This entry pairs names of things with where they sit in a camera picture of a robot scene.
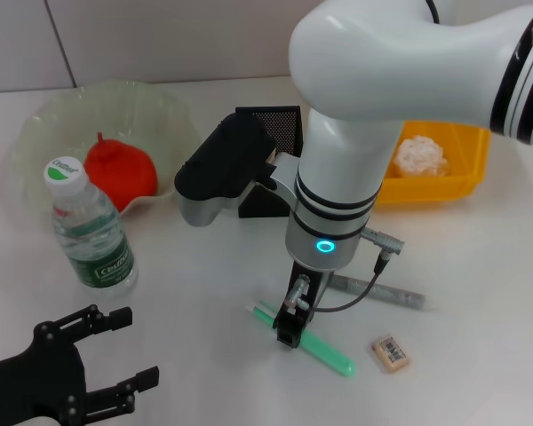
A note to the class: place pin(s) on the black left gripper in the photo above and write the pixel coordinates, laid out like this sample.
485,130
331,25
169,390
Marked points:
35,381

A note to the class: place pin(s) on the beige eraser with barcode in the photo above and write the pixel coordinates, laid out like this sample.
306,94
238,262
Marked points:
391,354

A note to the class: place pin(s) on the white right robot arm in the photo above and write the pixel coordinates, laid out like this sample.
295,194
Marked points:
382,66

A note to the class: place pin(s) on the white paper ball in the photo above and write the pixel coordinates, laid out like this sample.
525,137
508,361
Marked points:
419,155

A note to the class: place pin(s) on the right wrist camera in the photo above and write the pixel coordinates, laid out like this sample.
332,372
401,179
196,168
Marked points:
222,164

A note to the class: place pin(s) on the black mesh pen holder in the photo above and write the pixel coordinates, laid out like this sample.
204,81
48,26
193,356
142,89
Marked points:
284,128

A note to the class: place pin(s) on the translucent green glass fruit plate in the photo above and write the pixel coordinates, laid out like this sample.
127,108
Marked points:
160,115

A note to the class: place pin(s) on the grey marker pen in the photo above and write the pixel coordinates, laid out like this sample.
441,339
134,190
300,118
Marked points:
391,295

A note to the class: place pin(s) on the yellow plastic bin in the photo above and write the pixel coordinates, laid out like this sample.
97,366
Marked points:
426,188

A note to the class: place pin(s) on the red-orange fruit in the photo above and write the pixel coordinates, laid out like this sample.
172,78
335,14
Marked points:
124,173

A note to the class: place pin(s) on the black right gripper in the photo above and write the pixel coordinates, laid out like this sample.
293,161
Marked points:
317,284

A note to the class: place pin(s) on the clear bottle with green label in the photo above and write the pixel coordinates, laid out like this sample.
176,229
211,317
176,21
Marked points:
97,248

